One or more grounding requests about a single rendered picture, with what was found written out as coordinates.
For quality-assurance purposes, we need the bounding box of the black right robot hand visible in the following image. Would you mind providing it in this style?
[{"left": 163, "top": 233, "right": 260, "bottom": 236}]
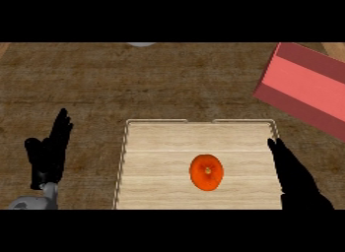
[{"left": 266, "top": 137, "right": 336, "bottom": 211}]

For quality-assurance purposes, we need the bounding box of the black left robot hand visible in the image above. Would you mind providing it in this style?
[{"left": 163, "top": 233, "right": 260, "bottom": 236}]
[{"left": 23, "top": 107, "right": 75, "bottom": 191}]

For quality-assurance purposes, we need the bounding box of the orange squash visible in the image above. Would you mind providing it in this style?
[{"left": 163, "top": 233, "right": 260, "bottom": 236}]
[{"left": 188, "top": 154, "right": 225, "bottom": 192}]

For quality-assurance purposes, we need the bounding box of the pale wooden tray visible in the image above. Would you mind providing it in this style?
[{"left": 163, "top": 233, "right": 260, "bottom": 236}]
[{"left": 112, "top": 118, "right": 284, "bottom": 211}]

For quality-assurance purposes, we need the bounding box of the red cardboard box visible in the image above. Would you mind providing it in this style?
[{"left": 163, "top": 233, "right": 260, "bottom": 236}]
[{"left": 251, "top": 42, "right": 345, "bottom": 149}]

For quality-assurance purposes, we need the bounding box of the pale grey round object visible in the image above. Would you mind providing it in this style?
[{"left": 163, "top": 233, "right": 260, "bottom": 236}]
[{"left": 126, "top": 42, "right": 158, "bottom": 48}]

